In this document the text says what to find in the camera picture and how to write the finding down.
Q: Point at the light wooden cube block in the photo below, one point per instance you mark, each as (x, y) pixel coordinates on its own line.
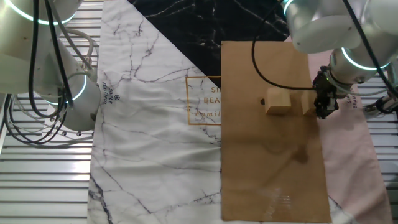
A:
(277, 101)
(308, 103)

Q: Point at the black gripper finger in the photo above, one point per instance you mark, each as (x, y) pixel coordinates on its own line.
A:
(333, 105)
(321, 109)

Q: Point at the marble pattern cloth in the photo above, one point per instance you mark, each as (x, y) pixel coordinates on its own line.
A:
(155, 155)

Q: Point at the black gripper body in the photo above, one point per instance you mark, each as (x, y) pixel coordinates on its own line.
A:
(325, 85)

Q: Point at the brown cardboard sheet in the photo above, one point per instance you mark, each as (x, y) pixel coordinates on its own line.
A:
(264, 155)

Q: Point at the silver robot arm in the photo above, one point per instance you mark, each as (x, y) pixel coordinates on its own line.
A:
(326, 25)

